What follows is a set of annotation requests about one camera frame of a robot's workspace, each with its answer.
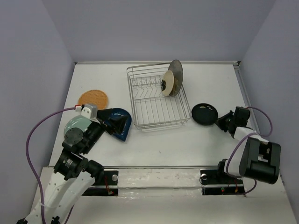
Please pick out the grey reindeer pattern plate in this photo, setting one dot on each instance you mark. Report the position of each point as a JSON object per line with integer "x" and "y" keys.
{"x": 176, "y": 68}

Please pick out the glossy black plate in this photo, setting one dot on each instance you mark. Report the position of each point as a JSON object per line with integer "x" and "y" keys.
{"x": 204, "y": 114}

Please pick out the metal wire dish rack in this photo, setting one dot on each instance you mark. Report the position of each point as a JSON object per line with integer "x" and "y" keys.
{"x": 150, "y": 108}

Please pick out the mint green flower plate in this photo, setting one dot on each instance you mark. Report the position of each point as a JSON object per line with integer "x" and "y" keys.
{"x": 77, "y": 122}

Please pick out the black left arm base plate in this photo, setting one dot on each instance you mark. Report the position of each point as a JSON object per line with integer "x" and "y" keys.
{"x": 106, "y": 186}

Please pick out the dark blue glazed plate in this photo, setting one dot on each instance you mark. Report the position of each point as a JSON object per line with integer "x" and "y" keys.
{"x": 120, "y": 112}

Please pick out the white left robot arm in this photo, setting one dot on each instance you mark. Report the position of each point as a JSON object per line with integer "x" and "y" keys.
{"x": 74, "y": 175}

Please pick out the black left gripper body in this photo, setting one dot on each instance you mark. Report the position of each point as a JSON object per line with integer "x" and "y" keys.
{"x": 95, "y": 130}

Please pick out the orange woven round plate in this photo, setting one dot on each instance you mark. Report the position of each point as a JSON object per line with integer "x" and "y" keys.
{"x": 95, "y": 97}

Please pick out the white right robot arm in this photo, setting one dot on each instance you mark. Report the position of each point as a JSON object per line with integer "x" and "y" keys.
{"x": 253, "y": 157}

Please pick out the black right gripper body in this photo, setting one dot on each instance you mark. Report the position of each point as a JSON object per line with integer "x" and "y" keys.
{"x": 233, "y": 121}

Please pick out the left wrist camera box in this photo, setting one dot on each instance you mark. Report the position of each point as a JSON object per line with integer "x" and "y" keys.
{"x": 89, "y": 111}

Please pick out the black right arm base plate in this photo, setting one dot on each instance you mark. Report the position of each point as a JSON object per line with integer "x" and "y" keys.
{"x": 215, "y": 184}

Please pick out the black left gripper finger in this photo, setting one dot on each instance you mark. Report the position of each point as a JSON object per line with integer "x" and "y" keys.
{"x": 105, "y": 114}
{"x": 118, "y": 124}

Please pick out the cream plate with black patch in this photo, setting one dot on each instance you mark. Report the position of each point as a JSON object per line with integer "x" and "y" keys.
{"x": 167, "y": 83}

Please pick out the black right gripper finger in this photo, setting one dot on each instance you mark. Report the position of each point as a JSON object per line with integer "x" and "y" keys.
{"x": 224, "y": 125}
{"x": 225, "y": 119}

